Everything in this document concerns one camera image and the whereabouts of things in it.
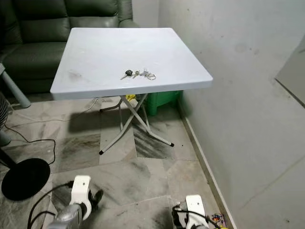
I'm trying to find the bunch of keys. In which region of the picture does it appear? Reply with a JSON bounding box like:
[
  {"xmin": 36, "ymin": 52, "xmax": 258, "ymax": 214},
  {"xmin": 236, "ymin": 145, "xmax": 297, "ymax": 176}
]
[{"xmin": 120, "ymin": 69, "xmax": 157, "ymax": 81}]

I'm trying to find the small yellow wheeled toy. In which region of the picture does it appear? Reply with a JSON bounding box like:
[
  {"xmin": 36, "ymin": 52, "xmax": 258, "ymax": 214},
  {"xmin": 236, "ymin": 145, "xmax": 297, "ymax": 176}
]
[{"xmin": 212, "ymin": 213, "xmax": 226, "ymax": 228}]

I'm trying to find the black standing fan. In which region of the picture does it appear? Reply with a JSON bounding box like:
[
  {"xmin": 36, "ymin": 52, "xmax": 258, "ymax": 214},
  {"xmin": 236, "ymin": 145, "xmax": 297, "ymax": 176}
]
[{"xmin": 0, "ymin": 92, "xmax": 51, "ymax": 202}]

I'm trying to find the green plastic bin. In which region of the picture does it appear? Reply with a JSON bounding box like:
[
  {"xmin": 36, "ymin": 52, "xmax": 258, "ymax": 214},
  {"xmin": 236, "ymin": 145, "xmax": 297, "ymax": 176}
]
[{"xmin": 145, "ymin": 90, "xmax": 182, "ymax": 117}]

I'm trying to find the grey table with tube leg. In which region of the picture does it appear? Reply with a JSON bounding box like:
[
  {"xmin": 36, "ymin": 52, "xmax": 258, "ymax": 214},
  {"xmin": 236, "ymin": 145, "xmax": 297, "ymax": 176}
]
[{"xmin": 0, "ymin": 64, "xmax": 31, "ymax": 108}]

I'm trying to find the white folding table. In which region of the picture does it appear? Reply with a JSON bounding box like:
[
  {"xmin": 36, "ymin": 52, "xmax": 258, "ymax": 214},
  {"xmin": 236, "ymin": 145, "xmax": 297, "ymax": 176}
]
[{"xmin": 50, "ymin": 27, "xmax": 214, "ymax": 156}]

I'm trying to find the dark green leather sofa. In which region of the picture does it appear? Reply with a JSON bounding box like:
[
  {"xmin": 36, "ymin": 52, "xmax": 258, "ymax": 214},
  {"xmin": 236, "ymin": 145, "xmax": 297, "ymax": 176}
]
[{"xmin": 0, "ymin": 0, "xmax": 142, "ymax": 94}]

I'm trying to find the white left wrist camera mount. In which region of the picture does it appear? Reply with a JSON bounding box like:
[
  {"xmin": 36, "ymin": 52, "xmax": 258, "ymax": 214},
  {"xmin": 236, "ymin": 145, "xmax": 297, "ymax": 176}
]
[{"xmin": 71, "ymin": 175, "xmax": 92, "ymax": 220}]

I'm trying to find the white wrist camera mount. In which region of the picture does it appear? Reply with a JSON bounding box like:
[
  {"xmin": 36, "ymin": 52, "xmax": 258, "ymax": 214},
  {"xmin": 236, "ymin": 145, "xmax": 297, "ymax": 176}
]
[
  {"xmin": 184, "ymin": 194, "xmax": 210, "ymax": 229},
  {"xmin": 71, "ymin": 175, "xmax": 92, "ymax": 220}
]

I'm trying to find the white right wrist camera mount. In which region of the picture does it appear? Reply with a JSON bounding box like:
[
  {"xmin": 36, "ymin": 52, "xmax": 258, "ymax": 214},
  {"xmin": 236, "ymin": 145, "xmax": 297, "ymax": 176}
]
[{"xmin": 184, "ymin": 194, "xmax": 210, "ymax": 229}]

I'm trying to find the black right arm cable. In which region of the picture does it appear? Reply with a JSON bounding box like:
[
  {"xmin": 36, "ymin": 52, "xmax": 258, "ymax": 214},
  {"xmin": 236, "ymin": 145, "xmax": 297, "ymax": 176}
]
[{"xmin": 173, "ymin": 204, "xmax": 220, "ymax": 228}]

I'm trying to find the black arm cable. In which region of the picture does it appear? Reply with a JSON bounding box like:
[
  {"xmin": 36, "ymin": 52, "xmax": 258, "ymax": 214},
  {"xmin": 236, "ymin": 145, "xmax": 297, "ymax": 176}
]
[
  {"xmin": 173, "ymin": 204, "xmax": 220, "ymax": 228},
  {"xmin": 27, "ymin": 178, "xmax": 75, "ymax": 229}
]

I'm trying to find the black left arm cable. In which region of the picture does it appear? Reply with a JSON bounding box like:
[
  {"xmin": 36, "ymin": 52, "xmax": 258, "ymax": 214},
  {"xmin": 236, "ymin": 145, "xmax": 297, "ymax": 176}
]
[{"xmin": 27, "ymin": 178, "xmax": 75, "ymax": 229}]

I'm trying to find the black fan power cable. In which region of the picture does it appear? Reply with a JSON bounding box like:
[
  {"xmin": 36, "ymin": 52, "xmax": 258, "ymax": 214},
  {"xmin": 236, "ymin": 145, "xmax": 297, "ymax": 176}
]
[{"xmin": 14, "ymin": 127, "xmax": 57, "ymax": 166}]

